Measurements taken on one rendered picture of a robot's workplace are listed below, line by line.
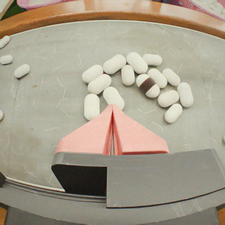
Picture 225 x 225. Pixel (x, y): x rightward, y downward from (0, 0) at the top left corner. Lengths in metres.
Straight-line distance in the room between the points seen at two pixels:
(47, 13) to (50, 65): 0.13
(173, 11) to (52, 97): 0.28
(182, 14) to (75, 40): 0.23
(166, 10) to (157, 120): 0.22
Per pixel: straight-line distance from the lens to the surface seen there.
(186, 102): 0.21
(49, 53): 0.27
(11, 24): 0.38
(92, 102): 0.19
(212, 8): 0.53
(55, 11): 0.33
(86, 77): 0.20
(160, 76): 0.21
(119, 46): 0.25
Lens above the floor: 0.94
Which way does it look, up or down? 76 degrees down
